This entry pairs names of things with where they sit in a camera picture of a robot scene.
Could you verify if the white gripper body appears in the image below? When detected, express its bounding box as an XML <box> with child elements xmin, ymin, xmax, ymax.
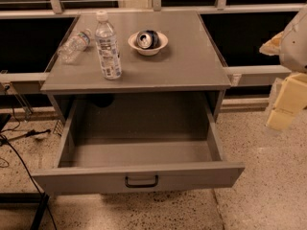
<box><xmin>279</xmin><ymin>17</ymin><xmax>307</xmax><ymax>73</ymax></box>

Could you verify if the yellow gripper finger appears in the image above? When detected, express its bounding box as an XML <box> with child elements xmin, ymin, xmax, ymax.
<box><xmin>266</xmin><ymin>73</ymin><xmax>307</xmax><ymax>131</ymax></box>
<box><xmin>259</xmin><ymin>32</ymin><xmax>283</xmax><ymax>56</ymax></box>

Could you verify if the clear plastic water bottle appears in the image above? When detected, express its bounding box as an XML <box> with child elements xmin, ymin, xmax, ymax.
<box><xmin>95</xmin><ymin>11</ymin><xmax>122</xmax><ymax>80</ymax></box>

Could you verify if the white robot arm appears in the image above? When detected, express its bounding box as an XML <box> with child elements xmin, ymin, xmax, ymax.
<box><xmin>259</xmin><ymin>6</ymin><xmax>307</xmax><ymax>131</ymax></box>

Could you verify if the open grey top drawer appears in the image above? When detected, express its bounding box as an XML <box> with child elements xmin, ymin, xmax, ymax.
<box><xmin>34</xmin><ymin>99</ymin><xmax>245</xmax><ymax>194</ymax></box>

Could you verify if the lying clear plastic bottle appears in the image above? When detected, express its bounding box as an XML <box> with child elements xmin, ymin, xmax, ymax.
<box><xmin>58</xmin><ymin>29</ymin><xmax>91</xmax><ymax>64</ymax></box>

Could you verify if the white ceramic bowl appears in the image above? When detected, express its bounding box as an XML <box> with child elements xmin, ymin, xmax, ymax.
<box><xmin>129</xmin><ymin>32</ymin><xmax>168</xmax><ymax>56</ymax></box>

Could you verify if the crushed dark soda can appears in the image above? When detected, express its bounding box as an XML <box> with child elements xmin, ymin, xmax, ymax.
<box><xmin>136</xmin><ymin>30</ymin><xmax>159</xmax><ymax>50</ymax></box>

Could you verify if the grey metal cabinet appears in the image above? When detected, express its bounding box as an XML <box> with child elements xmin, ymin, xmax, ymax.
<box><xmin>42</xmin><ymin>11</ymin><xmax>230</xmax><ymax>138</ymax></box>

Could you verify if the metal window railing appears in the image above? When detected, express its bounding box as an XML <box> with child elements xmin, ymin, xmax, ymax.
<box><xmin>0</xmin><ymin>0</ymin><xmax>307</xmax><ymax>96</ymax></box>

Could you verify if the black stand base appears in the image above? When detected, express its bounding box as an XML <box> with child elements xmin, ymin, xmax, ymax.
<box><xmin>0</xmin><ymin>193</ymin><xmax>49</xmax><ymax>230</ymax></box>

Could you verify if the black drawer handle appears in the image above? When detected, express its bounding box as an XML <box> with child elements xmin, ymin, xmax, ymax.
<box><xmin>125</xmin><ymin>175</ymin><xmax>159</xmax><ymax>189</ymax></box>

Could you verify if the black cable on floor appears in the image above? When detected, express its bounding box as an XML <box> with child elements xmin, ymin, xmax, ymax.
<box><xmin>0</xmin><ymin>105</ymin><xmax>58</xmax><ymax>230</ymax></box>

